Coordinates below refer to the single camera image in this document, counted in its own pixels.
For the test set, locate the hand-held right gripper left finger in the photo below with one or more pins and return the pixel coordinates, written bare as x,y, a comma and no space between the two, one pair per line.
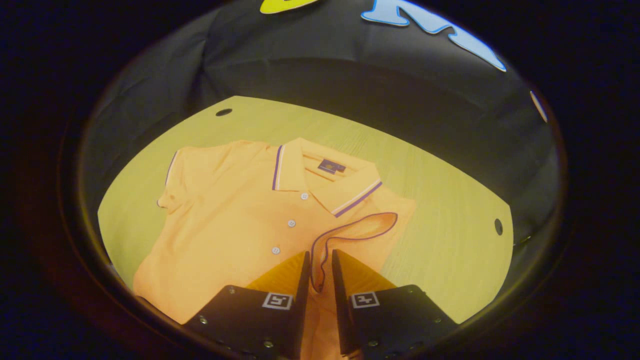
300,320

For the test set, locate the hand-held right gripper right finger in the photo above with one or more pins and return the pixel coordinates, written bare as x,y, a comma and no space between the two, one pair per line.
341,310

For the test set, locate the orange T-shirt with striped collar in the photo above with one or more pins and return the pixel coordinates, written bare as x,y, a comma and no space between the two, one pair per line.
225,215

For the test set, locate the black table grommet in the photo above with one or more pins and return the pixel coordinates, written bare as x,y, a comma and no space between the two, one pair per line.
498,226
223,112

